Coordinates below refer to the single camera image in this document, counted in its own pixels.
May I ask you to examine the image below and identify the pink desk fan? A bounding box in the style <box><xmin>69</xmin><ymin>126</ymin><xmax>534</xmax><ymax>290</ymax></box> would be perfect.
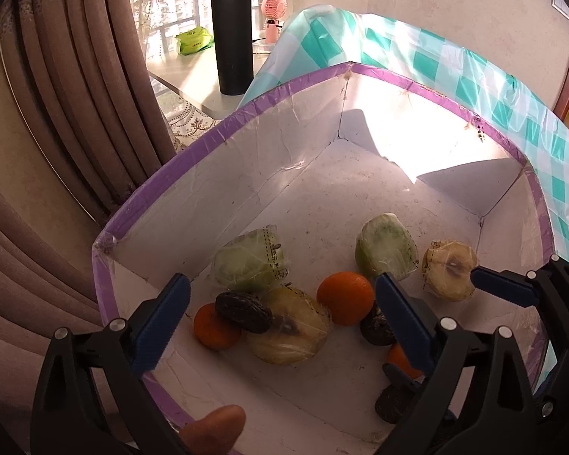
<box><xmin>260</xmin><ymin>0</ymin><xmax>291</xmax><ymax>43</ymax></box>

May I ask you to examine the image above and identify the brown patterned curtain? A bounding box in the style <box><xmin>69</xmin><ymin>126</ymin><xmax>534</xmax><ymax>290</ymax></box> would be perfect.
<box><xmin>0</xmin><ymin>0</ymin><xmax>183</xmax><ymax>455</ymax></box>

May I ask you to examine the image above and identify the plastic-wrapped yellow apple half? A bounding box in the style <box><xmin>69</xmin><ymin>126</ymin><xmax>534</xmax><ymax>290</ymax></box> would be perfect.
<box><xmin>421</xmin><ymin>240</ymin><xmax>479</xmax><ymax>303</ymax></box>
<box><xmin>247</xmin><ymin>286</ymin><xmax>333</xmax><ymax>367</ymax></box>

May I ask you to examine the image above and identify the white side table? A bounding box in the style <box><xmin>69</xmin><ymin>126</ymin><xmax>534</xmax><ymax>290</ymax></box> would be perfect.
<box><xmin>146</xmin><ymin>40</ymin><xmax>278</xmax><ymax>119</ymax></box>

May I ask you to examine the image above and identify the purple cardboard box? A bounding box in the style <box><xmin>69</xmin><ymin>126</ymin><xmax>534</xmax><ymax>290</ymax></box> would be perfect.
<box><xmin>91</xmin><ymin>61</ymin><xmax>558</xmax><ymax>446</ymax></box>

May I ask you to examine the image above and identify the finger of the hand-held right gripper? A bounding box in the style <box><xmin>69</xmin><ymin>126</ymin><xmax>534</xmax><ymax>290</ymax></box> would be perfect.
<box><xmin>471</xmin><ymin>253</ymin><xmax>569</xmax><ymax>356</ymax></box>
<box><xmin>382</xmin><ymin>360</ymin><xmax>569</xmax><ymax>439</ymax></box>

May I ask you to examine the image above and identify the black thermos bottle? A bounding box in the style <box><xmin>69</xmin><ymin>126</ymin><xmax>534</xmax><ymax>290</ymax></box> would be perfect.
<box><xmin>211</xmin><ymin>0</ymin><xmax>255</xmax><ymax>96</ymax></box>

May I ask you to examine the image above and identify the dark dried mushroom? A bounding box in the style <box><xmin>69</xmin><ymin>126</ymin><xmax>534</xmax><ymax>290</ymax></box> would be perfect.
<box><xmin>214</xmin><ymin>291</ymin><xmax>274</xmax><ymax>334</ymax></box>
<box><xmin>359</xmin><ymin>307</ymin><xmax>399</xmax><ymax>346</ymax></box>
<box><xmin>374</xmin><ymin>379</ymin><xmax>423</xmax><ymax>424</ymax></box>

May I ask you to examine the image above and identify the orange tangerine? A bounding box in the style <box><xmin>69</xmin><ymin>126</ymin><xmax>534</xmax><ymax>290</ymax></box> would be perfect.
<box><xmin>385</xmin><ymin>341</ymin><xmax>423</xmax><ymax>380</ymax></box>
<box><xmin>316</xmin><ymin>271</ymin><xmax>376</xmax><ymax>327</ymax></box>
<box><xmin>193</xmin><ymin>302</ymin><xmax>242</xmax><ymax>350</ymax></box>

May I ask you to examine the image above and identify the green packet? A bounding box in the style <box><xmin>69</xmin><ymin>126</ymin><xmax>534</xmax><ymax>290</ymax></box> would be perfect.
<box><xmin>174</xmin><ymin>27</ymin><xmax>215</xmax><ymax>58</ymax></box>

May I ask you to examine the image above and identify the window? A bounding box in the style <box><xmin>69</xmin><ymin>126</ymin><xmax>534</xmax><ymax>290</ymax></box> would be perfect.
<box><xmin>137</xmin><ymin>0</ymin><xmax>290</xmax><ymax>58</ymax></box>

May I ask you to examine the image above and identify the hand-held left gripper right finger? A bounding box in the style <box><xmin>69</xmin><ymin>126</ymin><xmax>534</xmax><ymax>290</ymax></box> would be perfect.
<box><xmin>374</xmin><ymin>271</ymin><xmax>536</xmax><ymax>455</ymax></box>

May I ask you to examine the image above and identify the teal checked tablecloth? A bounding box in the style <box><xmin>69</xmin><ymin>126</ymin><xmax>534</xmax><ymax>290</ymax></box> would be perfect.
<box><xmin>237</xmin><ymin>4</ymin><xmax>569</xmax><ymax>392</ymax></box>

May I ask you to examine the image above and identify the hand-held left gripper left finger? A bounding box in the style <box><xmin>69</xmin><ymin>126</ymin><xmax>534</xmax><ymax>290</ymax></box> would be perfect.
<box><xmin>30</xmin><ymin>272</ymin><xmax>191</xmax><ymax>455</ymax></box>

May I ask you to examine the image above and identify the plastic-wrapped green kiwi half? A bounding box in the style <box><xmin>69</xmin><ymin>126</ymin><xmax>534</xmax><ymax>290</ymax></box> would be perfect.
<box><xmin>355</xmin><ymin>213</ymin><xmax>419</xmax><ymax>281</ymax></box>
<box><xmin>211</xmin><ymin>226</ymin><xmax>290</xmax><ymax>295</ymax></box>

